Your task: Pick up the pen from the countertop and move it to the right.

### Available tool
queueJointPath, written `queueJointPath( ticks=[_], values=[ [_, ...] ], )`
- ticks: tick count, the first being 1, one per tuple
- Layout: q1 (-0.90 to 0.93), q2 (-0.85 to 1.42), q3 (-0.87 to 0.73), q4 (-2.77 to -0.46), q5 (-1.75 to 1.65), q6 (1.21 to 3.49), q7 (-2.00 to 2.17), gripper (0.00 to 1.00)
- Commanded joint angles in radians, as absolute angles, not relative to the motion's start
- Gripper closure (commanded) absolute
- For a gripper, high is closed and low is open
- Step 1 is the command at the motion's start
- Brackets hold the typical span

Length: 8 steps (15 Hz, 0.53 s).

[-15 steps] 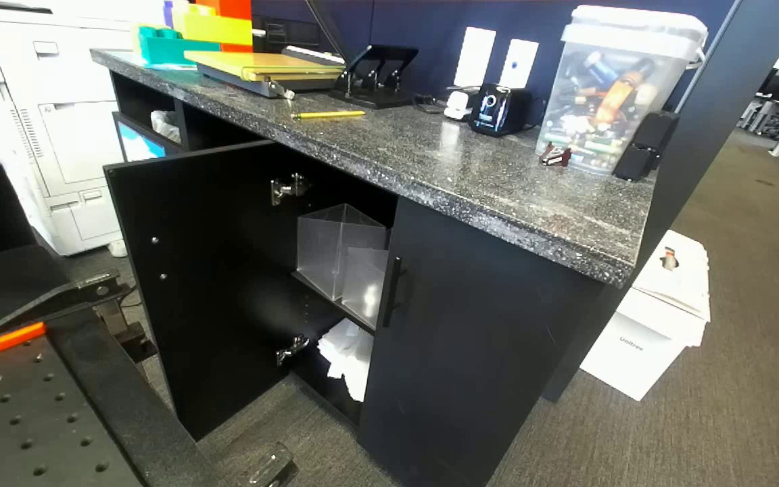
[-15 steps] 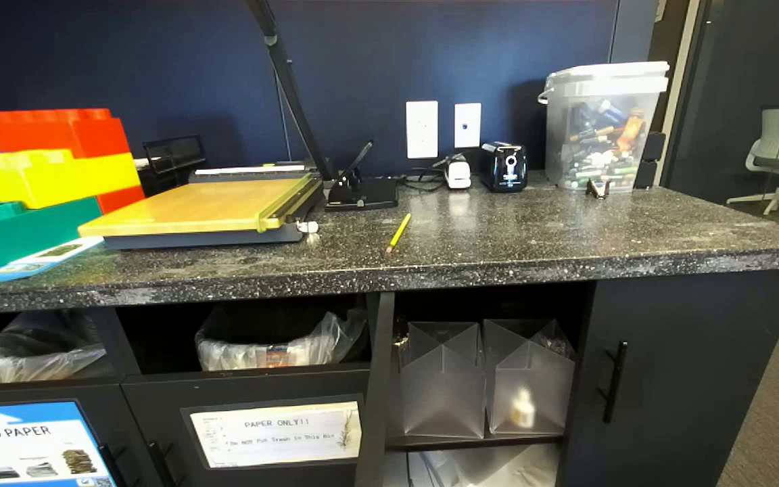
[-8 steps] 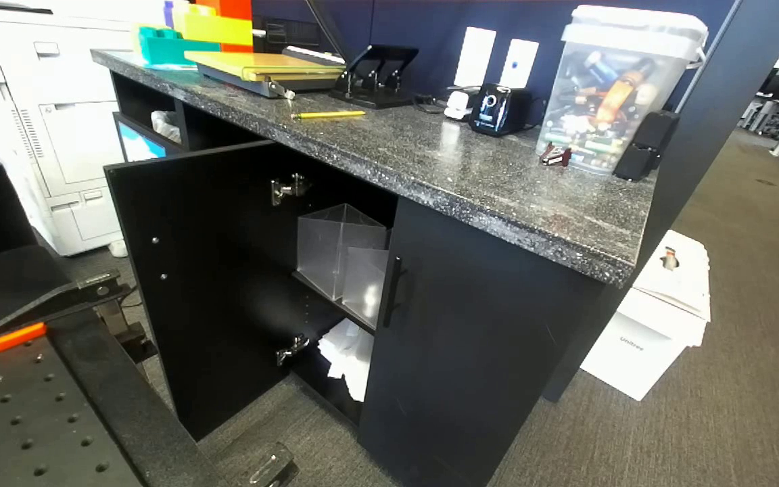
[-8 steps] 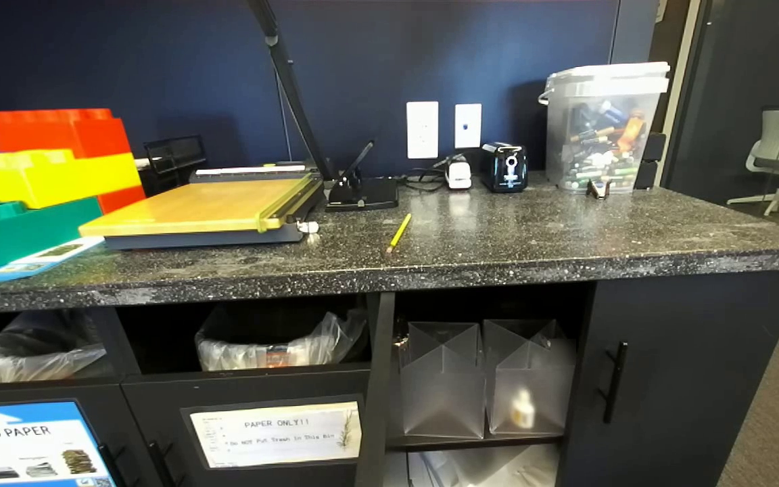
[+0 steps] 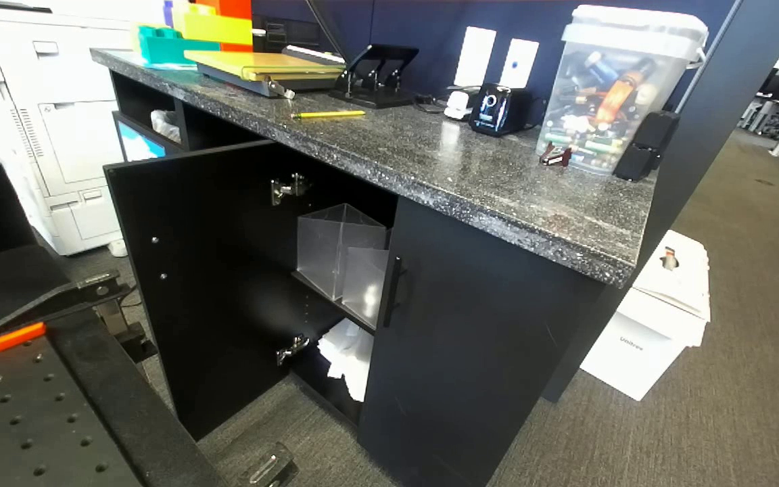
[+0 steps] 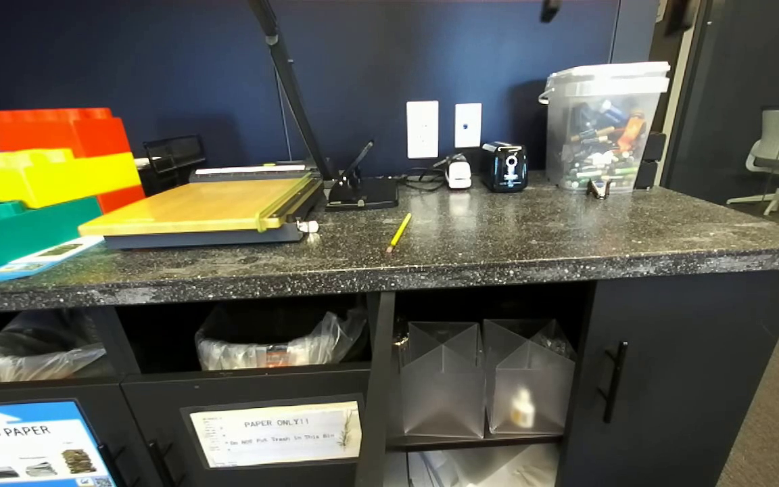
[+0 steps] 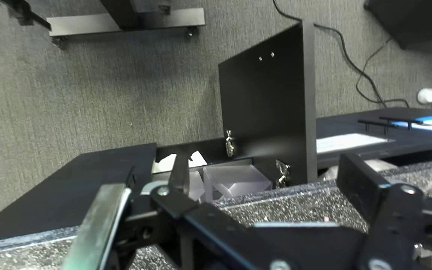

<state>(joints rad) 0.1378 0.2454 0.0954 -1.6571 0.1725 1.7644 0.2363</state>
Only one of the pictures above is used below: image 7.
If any gripper left finger with silver pad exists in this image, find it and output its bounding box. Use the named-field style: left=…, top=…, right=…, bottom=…
left=63, top=153, right=258, bottom=270

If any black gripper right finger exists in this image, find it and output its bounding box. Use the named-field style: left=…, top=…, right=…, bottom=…
left=255, top=153, right=432, bottom=270

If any black cabinet with granite countertop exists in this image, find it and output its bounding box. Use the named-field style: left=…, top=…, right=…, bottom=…
left=0, top=107, right=432, bottom=270

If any small metal door hinge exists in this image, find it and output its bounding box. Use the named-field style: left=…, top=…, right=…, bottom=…
left=224, top=128, right=239, bottom=158
left=275, top=158, right=291, bottom=189

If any clear acrylic box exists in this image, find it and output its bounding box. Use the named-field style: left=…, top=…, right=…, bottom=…
left=201, top=159, right=273, bottom=204

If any black open cabinet door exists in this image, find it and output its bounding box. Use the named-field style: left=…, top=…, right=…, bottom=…
left=218, top=20, right=318, bottom=189

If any black robot table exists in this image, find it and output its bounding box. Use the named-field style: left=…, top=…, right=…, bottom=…
left=365, top=0, right=432, bottom=51

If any black door handle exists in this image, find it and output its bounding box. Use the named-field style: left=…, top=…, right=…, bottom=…
left=125, top=167, right=138, bottom=189

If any black floor cable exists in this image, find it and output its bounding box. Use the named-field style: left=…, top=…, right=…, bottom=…
left=272, top=0, right=413, bottom=110

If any black stand bracket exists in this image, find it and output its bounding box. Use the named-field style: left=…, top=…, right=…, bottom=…
left=0, top=0, right=53, bottom=32

